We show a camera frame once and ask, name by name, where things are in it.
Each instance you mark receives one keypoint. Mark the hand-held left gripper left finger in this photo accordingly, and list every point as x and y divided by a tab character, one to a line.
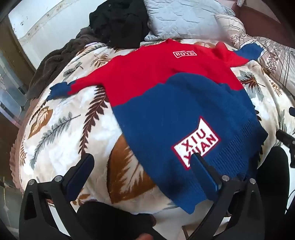
78	175

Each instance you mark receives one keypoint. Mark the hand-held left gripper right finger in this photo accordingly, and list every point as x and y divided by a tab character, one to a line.
207	176

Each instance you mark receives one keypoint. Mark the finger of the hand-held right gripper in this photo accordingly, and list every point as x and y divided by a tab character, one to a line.
292	111
285	138

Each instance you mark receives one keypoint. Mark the red and blue knit sweater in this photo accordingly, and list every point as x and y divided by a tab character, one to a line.
179	99

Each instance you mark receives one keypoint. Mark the person's black-trousered leg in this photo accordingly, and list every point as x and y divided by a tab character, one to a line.
273	175
110	219

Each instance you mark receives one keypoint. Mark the leaf-print fleece blanket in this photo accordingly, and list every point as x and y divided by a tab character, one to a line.
76	129

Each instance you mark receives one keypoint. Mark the striped floral pillow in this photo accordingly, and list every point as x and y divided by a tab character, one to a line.
272	55

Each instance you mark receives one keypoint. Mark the reflective glass panel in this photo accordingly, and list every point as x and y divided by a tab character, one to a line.
10	87

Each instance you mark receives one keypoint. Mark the brown fleece blanket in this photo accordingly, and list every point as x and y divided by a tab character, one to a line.
57	57

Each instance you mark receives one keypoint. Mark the grey quilted pillow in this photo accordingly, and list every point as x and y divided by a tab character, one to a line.
184	17

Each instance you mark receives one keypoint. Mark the black garment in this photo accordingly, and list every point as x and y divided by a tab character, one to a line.
117	22

